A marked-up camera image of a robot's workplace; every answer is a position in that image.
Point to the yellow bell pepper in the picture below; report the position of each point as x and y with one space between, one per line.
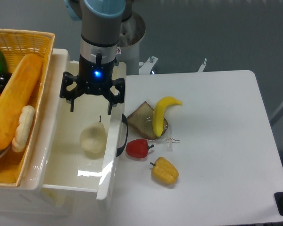
164 171

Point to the open white upper drawer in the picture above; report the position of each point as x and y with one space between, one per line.
70 168

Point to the yellow banana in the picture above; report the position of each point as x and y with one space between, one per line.
159 111

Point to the small cream croissant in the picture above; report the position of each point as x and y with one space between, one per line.
23 129

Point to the black drawer handle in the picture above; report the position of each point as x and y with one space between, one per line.
123 135

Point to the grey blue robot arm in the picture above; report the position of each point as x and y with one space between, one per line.
101 23

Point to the red bell pepper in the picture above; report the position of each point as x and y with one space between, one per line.
138 148

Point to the yellow wicker basket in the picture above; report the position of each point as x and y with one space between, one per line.
15 44

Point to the wrapped brown bread slice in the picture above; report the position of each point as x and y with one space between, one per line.
140 120

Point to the dark blackberry toy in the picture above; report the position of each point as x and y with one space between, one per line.
4 78

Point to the orange baguette bread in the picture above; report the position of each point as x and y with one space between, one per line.
16 95

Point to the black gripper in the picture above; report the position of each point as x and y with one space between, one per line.
93 79

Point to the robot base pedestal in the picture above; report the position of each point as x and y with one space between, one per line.
131 34

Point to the white bracket with bolt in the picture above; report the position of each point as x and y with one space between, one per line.
147 67

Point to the pale cream pear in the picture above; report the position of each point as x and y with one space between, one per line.
93 139

